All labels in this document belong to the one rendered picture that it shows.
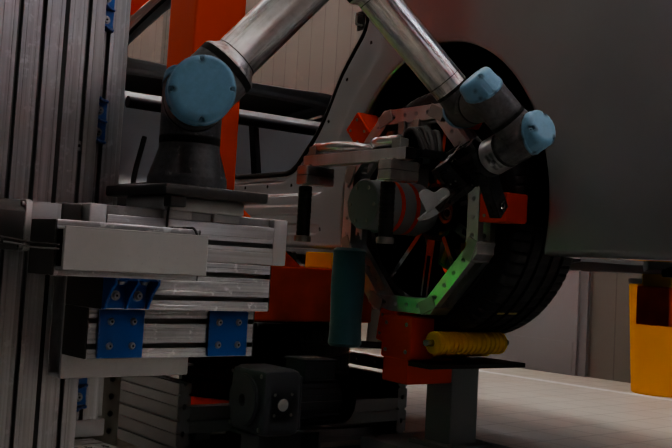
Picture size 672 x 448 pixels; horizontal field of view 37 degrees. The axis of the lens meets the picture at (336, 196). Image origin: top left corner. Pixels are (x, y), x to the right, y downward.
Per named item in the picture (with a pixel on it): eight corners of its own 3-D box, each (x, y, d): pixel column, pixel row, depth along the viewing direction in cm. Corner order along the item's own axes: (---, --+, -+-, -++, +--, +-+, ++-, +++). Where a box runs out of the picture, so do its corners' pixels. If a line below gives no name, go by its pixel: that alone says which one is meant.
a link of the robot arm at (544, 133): (537, 97, 190) (565, 131, 190) (499, 121, 198) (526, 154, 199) (520, 118, 185) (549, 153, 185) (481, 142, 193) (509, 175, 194)
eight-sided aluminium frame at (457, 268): (492, 321, 243) (502, 99, 246) (473, 320, 239) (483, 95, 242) (354, 306, 286) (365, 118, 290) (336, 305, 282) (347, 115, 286)
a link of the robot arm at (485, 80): (445, 95, 196) (480, 138, 198) (465, 86, 186) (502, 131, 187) (472, 70, 198) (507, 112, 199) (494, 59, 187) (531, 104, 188)
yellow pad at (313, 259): (367, 270, 310) (367, 254, 311) (331, 269, 302) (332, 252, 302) (339, 269, 322) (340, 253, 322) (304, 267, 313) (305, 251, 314)
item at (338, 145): (406, 160, 264) (408, 121, 265) (348, 152, 253) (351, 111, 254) (364, 163, 279) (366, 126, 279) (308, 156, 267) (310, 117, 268)
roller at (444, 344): (514, 354, 265) (515, 332, 265) (432, 355, 247) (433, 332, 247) (498, 352, 269) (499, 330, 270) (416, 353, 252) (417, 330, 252)
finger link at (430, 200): (403, 202, 209) (437, 174, 207) (422, 223, 210) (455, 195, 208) (403, 206, 206) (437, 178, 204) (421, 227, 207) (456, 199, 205)
